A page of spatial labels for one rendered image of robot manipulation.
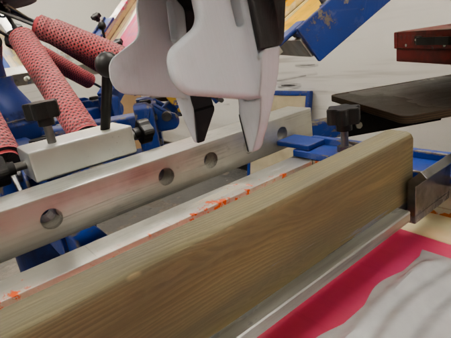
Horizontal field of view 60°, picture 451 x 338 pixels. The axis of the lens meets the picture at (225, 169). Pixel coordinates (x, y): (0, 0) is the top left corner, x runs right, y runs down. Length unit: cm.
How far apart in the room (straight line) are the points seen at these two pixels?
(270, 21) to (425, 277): 25
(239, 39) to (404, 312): 22
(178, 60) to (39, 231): 30
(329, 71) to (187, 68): 254
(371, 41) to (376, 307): 226
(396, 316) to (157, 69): 23
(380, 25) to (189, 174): 208
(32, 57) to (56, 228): 44
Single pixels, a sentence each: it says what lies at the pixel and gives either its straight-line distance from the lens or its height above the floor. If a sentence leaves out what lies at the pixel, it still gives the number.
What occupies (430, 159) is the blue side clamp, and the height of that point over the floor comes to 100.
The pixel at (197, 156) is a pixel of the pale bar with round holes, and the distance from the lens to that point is 50.
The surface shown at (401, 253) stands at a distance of 40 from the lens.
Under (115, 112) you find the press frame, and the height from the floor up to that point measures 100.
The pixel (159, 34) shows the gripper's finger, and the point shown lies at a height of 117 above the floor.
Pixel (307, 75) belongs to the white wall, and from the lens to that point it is 282.
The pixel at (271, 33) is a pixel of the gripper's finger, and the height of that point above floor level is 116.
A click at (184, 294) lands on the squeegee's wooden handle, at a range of 23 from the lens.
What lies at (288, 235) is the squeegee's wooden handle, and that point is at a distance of 28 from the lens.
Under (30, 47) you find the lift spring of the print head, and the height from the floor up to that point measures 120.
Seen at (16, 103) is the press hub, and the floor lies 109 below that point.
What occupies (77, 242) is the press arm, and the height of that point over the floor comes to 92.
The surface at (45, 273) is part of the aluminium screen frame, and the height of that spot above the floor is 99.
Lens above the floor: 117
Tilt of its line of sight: 19 degrees down
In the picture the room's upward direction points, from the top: 8 degrees counter-clockwise
